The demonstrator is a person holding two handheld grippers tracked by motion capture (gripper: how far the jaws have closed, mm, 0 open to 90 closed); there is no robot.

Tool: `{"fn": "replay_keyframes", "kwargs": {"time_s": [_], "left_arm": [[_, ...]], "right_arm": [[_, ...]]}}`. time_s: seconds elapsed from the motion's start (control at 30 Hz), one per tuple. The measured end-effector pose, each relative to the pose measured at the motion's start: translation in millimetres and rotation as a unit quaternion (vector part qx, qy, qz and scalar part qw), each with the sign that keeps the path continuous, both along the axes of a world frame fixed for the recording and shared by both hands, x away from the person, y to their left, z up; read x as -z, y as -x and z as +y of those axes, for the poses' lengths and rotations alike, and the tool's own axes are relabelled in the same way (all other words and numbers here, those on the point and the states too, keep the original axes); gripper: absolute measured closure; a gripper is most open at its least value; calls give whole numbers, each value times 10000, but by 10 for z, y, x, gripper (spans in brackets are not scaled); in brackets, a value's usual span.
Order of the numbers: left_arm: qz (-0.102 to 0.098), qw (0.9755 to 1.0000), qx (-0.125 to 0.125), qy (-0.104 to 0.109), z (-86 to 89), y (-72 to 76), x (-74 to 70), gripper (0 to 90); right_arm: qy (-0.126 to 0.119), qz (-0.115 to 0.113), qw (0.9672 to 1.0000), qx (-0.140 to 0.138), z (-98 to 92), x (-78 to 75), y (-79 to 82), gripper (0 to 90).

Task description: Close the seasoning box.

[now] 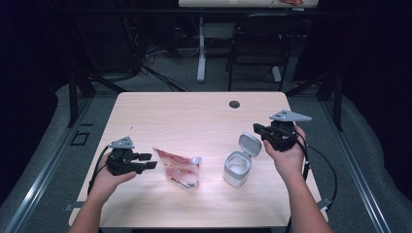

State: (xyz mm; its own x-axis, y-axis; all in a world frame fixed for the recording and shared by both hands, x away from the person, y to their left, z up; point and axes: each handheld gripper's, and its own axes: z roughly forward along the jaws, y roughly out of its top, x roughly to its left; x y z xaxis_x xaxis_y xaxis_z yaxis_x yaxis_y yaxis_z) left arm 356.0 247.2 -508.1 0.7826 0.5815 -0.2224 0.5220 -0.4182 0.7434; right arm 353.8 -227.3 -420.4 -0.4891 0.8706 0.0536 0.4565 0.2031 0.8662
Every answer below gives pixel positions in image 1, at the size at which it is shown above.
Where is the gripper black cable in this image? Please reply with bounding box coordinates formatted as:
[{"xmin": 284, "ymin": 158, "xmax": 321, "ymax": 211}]
[
  {"xmin": 284, "ymin": 130, "xmax": 338, "ymax": 233},
  {"xmin": 86, "ymin": 145, "xmax": 112, "ymax": 196}
]

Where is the black metal stand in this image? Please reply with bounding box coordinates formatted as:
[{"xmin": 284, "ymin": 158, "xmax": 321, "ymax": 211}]
[
  {"xmin": 66, "ymin": 64, "xmax": 127, "ymax": 129},
  {"xmin": 285, "ymin": 69, "xmax": 344, "ymax": 132}
]

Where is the white lidded container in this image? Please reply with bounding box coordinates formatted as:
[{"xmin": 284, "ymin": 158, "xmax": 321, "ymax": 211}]
[{"xmin": 223, "ymin": 131, "xmax": 262, "ymax": 188}]

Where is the floor cable bundle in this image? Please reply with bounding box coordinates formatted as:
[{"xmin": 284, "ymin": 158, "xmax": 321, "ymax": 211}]
[{"xmin": 120, "ymin": 16, "xmax": 192, "ymax": 93}]

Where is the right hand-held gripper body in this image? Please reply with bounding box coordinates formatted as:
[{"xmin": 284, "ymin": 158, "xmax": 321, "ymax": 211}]
[{"xmin": 265, "ymin": 110, "xmax": 313, "ymax": 152}]

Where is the grey under-desk box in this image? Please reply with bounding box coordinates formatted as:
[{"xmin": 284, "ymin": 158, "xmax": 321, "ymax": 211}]
[{"xmin": 203, "ymin": 22, "xmax": 239, "ymax": 41}]

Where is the grey tape strip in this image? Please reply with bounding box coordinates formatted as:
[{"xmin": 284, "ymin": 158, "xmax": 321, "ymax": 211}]
[
  {"xmin": 319, "ymin": 197, "xmax": 334, "ymax": 211},
  {"xmin": 63, "ymin": 201, "xmax": 88, "ymax": 212}
]

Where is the person's left hand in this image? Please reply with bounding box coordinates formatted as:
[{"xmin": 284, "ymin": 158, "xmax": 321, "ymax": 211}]
[{"xmin": 86, "ymin": 160, "xmax": 138, "ymax": 203}]

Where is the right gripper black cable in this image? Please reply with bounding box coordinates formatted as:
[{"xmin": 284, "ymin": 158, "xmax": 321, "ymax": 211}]
[{"xmin": 284, "ymin": 130, "xmax": 338, "ymax": 233}]

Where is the black folding chair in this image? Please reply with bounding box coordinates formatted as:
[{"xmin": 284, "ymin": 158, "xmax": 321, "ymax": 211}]
[{"xmin": 226, "ymin": 13, "xmax": 304, "ymax": 92}]

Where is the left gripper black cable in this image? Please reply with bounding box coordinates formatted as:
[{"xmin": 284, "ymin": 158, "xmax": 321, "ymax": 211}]
[{"xmin": 86, "ymin": 145, "xmax": 112, "ymax": 196}]

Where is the light wooden background desk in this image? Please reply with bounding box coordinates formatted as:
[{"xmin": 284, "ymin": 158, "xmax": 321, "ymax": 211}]
[{"xmin": 178, "ymin": 0, "xmax": 321, "ymax": 9}]

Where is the white desk leg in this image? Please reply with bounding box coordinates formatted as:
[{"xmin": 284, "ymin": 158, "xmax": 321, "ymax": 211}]
[{"xmin": 196, "ymin": 17, "xmax": 207, "ymax": 83}]

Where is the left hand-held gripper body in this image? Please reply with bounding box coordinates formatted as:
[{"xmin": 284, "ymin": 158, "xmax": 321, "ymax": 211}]
[{"xmin": 106, "ymin": 136, "xmax": 137, "ymax": 177}]

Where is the aluminium floor rail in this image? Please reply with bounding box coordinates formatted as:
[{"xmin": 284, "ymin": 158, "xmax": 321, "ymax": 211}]
[
  {"xmin": 319, "ymin": 100, "xmax": 392, "ymax": 233},
  {"xmin": 4, "ymin": 96, "xmax": 93, "ymax": 233}
]

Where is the person's right hand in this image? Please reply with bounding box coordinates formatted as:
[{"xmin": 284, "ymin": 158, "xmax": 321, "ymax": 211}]
[{"xmin": 262, "ymin": 125, "xmax": 308, "ymax": 182}]

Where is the clear red-printed plastic pouch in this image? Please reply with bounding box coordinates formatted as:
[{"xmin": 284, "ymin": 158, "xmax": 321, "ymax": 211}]
[{"xmin": 153, "ymin": 147, "xmax": 203, "ymax": 189}]

